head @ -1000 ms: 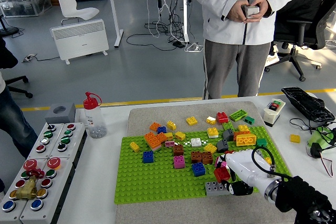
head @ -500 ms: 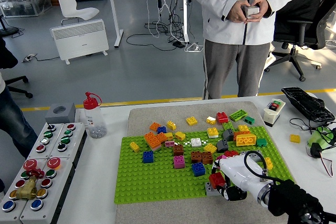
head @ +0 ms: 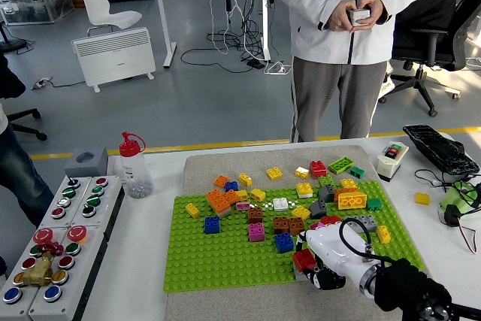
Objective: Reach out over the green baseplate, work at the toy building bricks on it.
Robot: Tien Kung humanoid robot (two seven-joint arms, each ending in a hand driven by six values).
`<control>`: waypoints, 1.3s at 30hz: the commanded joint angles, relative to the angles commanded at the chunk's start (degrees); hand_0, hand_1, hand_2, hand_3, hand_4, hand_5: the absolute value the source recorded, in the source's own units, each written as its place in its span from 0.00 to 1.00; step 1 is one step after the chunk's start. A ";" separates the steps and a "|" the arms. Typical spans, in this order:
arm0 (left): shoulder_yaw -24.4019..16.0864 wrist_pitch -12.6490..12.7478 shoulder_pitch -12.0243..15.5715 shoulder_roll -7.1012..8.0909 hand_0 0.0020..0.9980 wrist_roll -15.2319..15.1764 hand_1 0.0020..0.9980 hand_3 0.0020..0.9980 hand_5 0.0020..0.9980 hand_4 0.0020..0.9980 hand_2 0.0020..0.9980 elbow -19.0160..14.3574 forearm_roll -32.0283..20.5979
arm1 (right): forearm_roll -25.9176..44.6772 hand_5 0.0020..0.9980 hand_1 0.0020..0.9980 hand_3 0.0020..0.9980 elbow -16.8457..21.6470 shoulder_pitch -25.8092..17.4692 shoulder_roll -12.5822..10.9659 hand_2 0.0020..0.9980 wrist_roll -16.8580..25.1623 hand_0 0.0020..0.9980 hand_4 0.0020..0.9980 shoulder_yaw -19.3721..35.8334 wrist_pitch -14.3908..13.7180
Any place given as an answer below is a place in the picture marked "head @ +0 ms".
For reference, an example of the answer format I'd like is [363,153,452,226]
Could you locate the large white emergency-stop button box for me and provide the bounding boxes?
[0,226,71,318]
[28,225,108,321]

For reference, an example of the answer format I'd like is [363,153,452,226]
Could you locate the lime green plastic part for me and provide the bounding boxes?
[438,180,480,213]

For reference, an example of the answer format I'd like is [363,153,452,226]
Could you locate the thin black cable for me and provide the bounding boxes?
[414,168,481,220]

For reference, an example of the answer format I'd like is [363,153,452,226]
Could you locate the clear bottle red cap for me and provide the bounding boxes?
[119,131,155,199]

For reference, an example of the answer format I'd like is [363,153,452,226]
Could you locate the yellow narrow toy brick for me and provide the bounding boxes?
[376,225,392,245]

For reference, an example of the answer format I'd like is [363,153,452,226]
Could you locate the red and white wires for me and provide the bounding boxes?
[458,223,479,255]

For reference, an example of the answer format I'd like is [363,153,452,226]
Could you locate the yellow white brick stack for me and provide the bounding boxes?
[295,182,314,199]

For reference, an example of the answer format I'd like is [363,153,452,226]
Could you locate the large yellow hollow brick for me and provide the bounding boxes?
[337,191,368,210]

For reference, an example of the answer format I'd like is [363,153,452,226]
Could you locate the orange pink white brick stack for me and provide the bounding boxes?
[205,189,233,218]

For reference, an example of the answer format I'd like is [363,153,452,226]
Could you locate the grey remote control box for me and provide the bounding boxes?
[347,7,371,28]

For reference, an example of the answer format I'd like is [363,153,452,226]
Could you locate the person's right hand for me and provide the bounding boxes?
[326,0,358,32]

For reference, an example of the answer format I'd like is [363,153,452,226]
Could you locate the white panel heater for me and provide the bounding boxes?
[71,26,157,93]

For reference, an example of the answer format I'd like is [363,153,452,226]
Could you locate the black keyboard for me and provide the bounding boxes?
[402,124,481,177]

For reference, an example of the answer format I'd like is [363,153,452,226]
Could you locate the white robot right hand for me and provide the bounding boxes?
[295,224,380,292]

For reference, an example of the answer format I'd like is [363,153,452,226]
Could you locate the grey curved toy brick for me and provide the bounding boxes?
[318,184,336,204]
[310,199,328,220]

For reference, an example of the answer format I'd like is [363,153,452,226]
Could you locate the hanging cable bundle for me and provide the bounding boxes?
[180,0,286,74]

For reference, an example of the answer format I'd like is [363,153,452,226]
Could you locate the lime green long brick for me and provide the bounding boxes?
[328,156,355,175]

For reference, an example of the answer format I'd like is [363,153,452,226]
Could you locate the blue square toy brick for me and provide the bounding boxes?
[273,232,295,254]
[204,216,222,235]

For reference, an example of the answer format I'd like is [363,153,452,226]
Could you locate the small white push-button box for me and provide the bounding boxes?
[71,174,126,241]
[40,175,93,229]

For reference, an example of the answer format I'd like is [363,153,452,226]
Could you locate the black mesh office chair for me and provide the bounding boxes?
[378,0,481,118]

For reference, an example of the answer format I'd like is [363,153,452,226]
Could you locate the brass valve red handle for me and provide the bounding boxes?
[22,240,65,287]

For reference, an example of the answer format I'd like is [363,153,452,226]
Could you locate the green studded baseplate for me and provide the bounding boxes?
[162,180,425,294]

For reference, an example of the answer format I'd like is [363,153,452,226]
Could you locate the grey block with hole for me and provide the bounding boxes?
[63,147,110,179]

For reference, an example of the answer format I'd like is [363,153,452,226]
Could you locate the white plastic chair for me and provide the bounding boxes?
[78,0,144,36]

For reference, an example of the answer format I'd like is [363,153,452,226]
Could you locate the small black motor block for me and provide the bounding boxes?
[444,204,463,228]

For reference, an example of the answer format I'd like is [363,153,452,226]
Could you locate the orange long toy brick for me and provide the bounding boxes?
[333,187,359,204]

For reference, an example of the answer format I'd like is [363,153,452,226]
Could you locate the clear plastic crate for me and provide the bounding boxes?
[0,0,75,26]

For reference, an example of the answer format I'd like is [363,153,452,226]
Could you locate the black round stand base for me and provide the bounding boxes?
[0,20,29,53]

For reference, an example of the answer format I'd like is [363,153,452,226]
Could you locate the white box coloured switches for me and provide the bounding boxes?
[377,142,410,183]

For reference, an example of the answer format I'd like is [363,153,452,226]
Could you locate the magenta square toy brick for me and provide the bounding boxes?
[247,222,266,243]

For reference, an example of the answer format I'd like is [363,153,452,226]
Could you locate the red tall toy brick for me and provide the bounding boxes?
[309,159,328,177]

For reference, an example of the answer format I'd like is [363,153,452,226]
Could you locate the person's left hand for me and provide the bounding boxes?
[351,0,388,32]

